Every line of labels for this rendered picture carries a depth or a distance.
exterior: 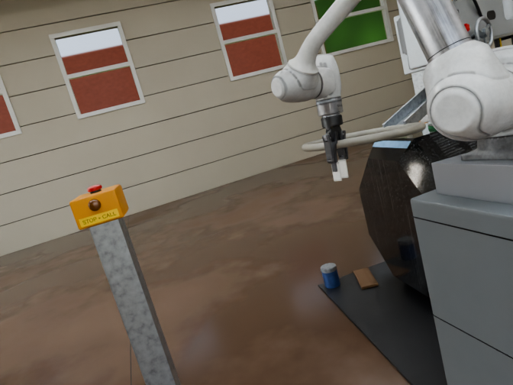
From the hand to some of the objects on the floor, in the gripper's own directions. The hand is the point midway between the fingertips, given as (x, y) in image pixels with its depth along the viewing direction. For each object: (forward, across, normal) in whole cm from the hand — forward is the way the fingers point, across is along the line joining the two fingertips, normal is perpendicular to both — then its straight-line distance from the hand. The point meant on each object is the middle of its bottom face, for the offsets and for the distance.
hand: (340, 170), depth 148 cm
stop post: (+95, -69, +27) cm, 121 cm away
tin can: (+84, +74, +60) cm, 127 cm away
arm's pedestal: (+87, +2, -58) cm, 104 cm away
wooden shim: (+83, +84, +43) cm, 126 cm away
